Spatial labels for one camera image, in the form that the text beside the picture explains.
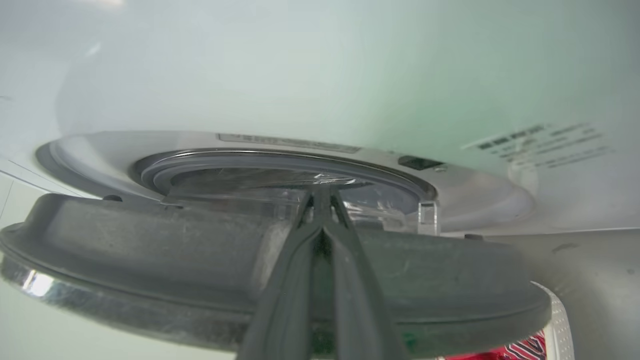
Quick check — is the grey round washing machine door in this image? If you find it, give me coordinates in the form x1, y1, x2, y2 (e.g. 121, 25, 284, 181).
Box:
0, 186, 553, 360

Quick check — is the white text sticker label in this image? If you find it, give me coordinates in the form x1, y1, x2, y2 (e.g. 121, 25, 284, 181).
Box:
462, 122, 615, 170

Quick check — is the white washing machine body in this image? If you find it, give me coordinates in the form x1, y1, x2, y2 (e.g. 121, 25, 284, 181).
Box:
0, 0, 640, 360

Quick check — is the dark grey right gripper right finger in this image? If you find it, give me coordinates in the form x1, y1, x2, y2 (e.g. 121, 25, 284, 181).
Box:
322, 188, 412, 360

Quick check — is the grey rubber door gasket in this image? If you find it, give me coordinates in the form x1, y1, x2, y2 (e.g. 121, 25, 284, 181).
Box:
134, 148, 437, 215

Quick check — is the red patterned garment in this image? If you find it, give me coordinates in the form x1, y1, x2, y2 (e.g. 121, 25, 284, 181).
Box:
445, 331, 547, 360

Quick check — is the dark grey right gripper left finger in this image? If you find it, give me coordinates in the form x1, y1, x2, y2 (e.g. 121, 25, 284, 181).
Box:
235, 189, 326, 360

